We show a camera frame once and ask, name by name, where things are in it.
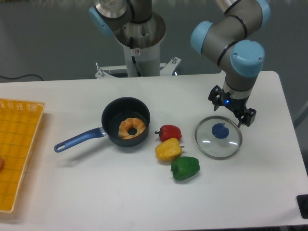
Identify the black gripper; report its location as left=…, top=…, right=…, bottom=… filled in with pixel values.
left=208, top=85, right=257, bottom=128

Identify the glass pot lid blue knob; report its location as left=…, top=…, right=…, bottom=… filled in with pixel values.
left=194, top=115, right=243, bottom=160

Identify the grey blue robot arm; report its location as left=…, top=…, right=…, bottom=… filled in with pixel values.
left=89, top=0, right=270, bottom=126

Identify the red bell pepper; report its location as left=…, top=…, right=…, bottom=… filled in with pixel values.
left=154, top=125, right=182, bottom=142

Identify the green bell pepper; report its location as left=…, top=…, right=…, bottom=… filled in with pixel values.
left=170, top=156, right=200, bottom=180

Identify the yellow bell pepper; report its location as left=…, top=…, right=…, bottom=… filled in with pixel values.
left=155, top=138, right=184, bottom=162

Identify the black device at table corner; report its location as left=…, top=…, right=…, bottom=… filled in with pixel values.
left=296, top=194, right=308, bottom=219

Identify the yellow plastic basket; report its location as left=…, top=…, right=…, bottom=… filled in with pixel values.
left=0, top=98, right=45, bottom=213

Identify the white pedestal base frame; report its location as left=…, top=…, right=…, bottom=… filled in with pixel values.
left=94, top=57, right=181, bottom=79

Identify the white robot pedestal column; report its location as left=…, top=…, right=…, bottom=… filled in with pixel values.
left=115, top=13, right=166, bottom=77

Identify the golden croissant ring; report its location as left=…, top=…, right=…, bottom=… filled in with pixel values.
left=118, top=117, right=147, bottom=140

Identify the black cable on pedestal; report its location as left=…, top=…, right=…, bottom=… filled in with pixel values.
left=129, top=36, right=141, bottom=77

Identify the dark saucepan blue handle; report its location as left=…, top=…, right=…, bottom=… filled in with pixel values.
left=54, top=97, right=150, bottom=153

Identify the black floor cable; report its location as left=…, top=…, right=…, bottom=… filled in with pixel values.
left=0, top=74, right=44, bottom=81

